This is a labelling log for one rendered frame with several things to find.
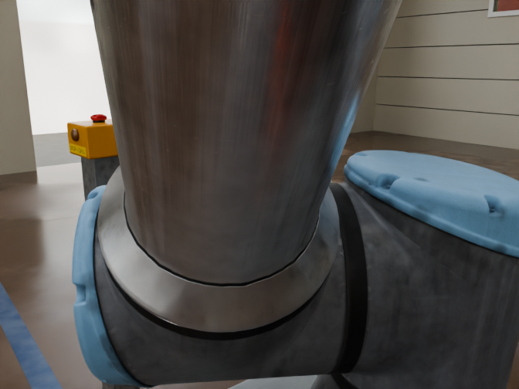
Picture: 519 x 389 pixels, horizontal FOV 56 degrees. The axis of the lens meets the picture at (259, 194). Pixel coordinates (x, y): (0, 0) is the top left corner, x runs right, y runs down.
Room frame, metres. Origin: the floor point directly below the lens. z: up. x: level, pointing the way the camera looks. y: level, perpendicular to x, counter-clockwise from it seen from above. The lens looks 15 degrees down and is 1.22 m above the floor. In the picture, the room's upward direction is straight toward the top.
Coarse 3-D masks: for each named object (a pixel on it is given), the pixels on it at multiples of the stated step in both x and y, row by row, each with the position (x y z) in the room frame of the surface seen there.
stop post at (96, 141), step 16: (80, 128) 1.17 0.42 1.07; (96, 128) 1.16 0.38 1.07; (112, 128) 1.19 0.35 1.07; (80, 144) 1.17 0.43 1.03; (96, 144) 1.16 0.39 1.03; (112, 144) 1.19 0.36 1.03; (96, 160) 1.18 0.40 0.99; (112, 160) 1.20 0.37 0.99; (96, 176) 1.17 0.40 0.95; (112, 384) 1.18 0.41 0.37
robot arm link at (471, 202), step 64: (384, 192) 0.33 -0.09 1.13; (448, 192) 0.31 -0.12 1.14; (512, 192) 0.33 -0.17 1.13; (384, 256) 0.31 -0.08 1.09; (448, 256) 0.31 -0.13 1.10; (512, 256) 0.31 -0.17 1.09; (384, 320) 0.30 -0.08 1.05; (448, 320) 0.30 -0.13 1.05; (512, 320) 0.32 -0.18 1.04; (384, 384) 0.32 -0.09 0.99; (448, 384) 0.31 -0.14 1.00
